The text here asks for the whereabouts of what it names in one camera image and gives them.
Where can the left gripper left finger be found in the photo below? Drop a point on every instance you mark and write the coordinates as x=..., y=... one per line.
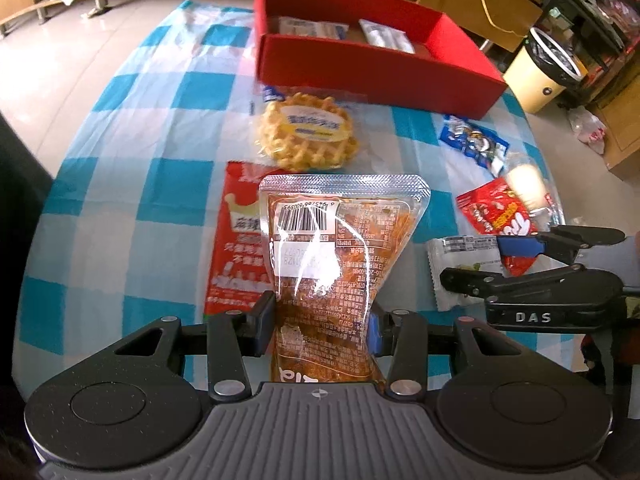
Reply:
x=226, y=339

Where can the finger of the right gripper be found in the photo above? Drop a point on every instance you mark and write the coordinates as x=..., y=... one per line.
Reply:
x=490, y=279
x=561, y=243

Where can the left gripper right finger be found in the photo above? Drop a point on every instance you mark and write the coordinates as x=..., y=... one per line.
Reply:
x=410, y=340

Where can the red spicy strip packet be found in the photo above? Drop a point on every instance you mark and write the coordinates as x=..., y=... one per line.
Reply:
x=237, y=273

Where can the red orange snack packet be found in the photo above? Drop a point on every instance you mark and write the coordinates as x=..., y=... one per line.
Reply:
x=494, y=209

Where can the white bun clear wrapper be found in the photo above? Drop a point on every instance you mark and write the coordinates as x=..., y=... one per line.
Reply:
x=525, y=179

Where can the brown spicy snack bag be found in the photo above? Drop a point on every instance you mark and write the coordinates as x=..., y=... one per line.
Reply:
x=330, y=241

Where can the blue candy packet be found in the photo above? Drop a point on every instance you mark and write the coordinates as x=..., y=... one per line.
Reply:
x=476, y=142

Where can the waffle snack clear package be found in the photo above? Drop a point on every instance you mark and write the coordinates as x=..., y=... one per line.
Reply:
x=303, y=129

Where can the large white bread package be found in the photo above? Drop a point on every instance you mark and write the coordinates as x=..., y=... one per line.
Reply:
x=285, y=25

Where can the blue white checkered tablecloth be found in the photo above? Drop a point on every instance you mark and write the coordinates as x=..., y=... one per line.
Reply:
x=202, y=57

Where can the cream trash bin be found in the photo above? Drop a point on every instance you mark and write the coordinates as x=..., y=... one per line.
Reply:
x=541, y=70

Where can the red cardboard box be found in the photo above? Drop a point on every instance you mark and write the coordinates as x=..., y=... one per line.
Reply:
x=397, y=53

